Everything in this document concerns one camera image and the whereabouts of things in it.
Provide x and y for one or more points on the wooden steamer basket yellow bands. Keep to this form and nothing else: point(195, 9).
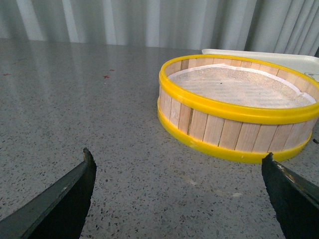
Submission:
point(235, 132)

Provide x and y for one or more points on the white rectangular serving tray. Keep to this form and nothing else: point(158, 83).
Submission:
point(308, 65)

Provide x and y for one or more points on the white steamer liner cloth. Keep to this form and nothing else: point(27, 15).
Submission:
point(241, 86)

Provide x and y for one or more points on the grey pleated curtain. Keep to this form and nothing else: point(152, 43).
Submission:
point(277, 26)

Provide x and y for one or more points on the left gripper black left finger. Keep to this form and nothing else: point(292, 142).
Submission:
point(60, 211)

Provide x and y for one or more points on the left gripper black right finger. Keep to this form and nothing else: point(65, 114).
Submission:
point(294, 199)

